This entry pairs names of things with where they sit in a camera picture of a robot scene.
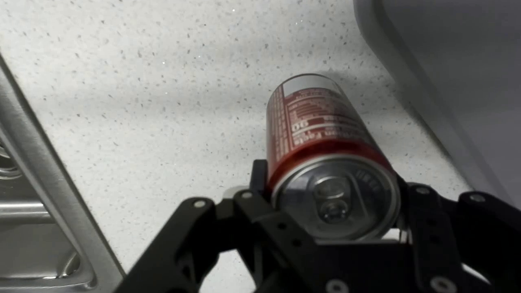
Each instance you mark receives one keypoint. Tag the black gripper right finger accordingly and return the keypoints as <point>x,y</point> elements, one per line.
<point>466,238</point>

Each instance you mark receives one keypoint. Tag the grey plastic tray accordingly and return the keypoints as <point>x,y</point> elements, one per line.
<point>461,81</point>

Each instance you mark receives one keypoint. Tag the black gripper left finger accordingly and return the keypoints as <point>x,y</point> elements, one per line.
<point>217,244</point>

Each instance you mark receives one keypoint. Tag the stainless steel double sink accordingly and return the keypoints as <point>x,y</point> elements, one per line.
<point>38,217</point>

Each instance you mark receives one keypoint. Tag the red soda can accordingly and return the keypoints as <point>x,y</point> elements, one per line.
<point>320,140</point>

